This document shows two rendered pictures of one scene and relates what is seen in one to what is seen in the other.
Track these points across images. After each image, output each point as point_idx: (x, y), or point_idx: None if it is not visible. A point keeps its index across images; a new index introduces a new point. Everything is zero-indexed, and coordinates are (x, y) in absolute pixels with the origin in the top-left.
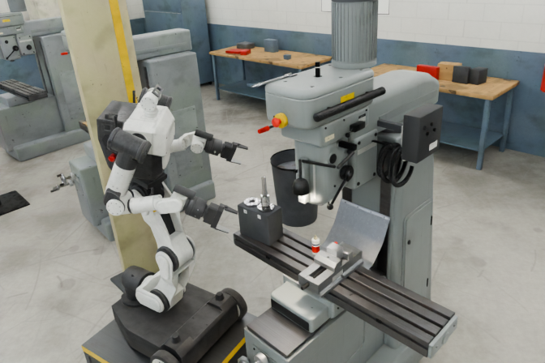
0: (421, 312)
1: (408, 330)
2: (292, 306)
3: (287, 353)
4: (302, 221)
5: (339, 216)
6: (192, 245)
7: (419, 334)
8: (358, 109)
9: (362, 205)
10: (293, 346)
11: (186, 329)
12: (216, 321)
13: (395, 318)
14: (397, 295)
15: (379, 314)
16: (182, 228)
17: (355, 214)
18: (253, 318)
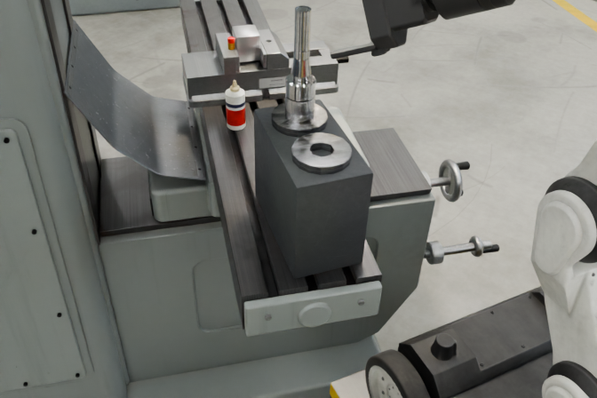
0: (215, 10)
1: (257, 5)
2: (348, 131)
3: (390, 129)
4: None
5: (99, 125)
6: (552, 185)
7: (250, 0)
8: None
9: (65, 56)
10: (374, 131)
11: (542, 324)
12: (465, 316)
13: (255, 16)
14: (211, 29)
15: (267, 24)
16: (593, 143)
17: (85, 83)
18: (348, 390)
